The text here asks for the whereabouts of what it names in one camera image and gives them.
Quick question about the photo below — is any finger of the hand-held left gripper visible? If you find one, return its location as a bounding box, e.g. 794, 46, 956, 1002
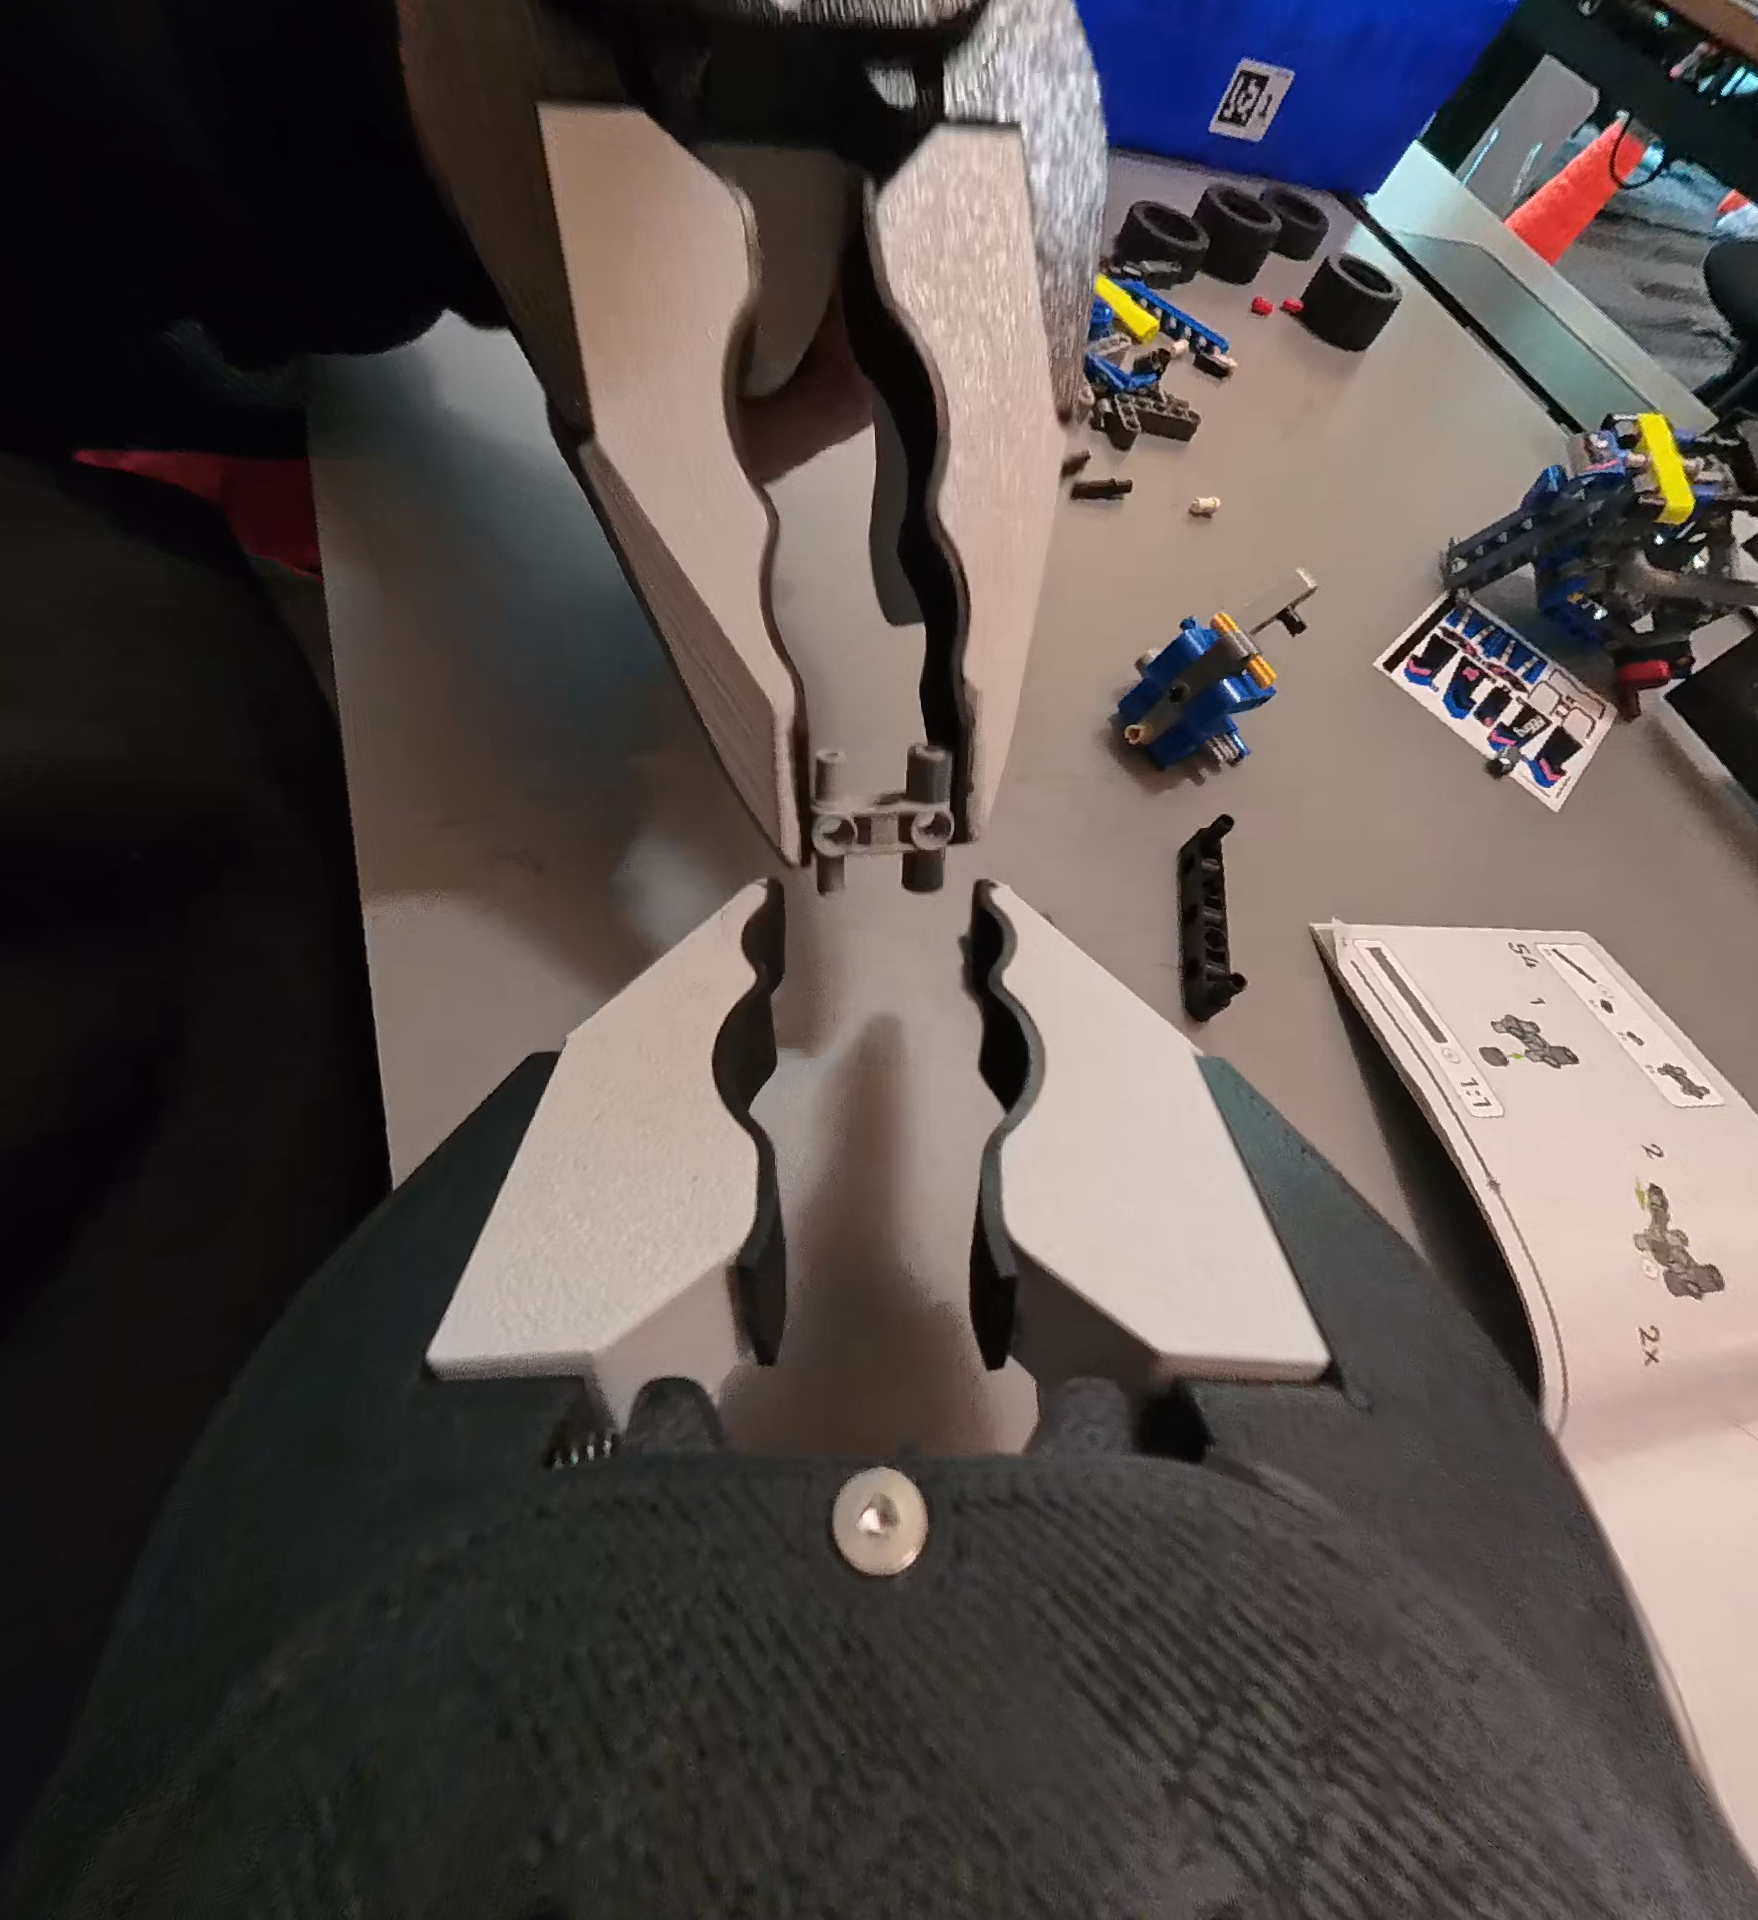
537, 104, 822, 870
840, 121, 1069, 851

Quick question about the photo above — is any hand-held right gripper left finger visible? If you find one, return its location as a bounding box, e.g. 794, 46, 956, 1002
427, 876, 792, 1382

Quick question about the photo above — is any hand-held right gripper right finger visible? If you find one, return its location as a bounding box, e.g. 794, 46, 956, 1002
966, 876, 1334, 1382

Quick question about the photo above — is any grey lego pin connector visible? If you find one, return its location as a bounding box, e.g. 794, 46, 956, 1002
809, 745, 960, 899

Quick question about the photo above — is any person's left forearm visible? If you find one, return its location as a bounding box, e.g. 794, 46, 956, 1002
0, 0, 553, 453

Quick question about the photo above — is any pile of loose lego pieces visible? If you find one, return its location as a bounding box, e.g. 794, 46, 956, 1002
1081, 271, 1242, 449

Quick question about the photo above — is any black lego beam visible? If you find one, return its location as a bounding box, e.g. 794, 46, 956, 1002
1176, 814, 1252, 1027

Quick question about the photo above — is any small blue lego assembly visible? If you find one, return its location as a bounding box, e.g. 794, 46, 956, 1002
1115, 566, 1324, 775

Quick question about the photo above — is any open lego instruction booklet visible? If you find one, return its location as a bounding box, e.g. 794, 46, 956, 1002
1311, 915, 1758, 1773

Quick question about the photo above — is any lego sticker sheet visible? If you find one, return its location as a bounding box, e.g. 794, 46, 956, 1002
1370, 592, 1625, 816

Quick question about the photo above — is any blue lego vehicle chassis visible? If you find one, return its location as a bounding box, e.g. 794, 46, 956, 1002
1440, 413, 1758, 726

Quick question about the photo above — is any person's left hand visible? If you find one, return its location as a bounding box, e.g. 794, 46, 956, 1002
748, 322, 888, 487

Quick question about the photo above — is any blue plastic bin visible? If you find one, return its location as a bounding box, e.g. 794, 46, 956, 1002
1075, 0, 1519, 198

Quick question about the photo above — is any person's black clothing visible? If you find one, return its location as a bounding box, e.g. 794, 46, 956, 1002
0, 435, 402, 1920

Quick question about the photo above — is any orange traffic cone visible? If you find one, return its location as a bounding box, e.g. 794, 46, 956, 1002
1506, 117, 1647, 259

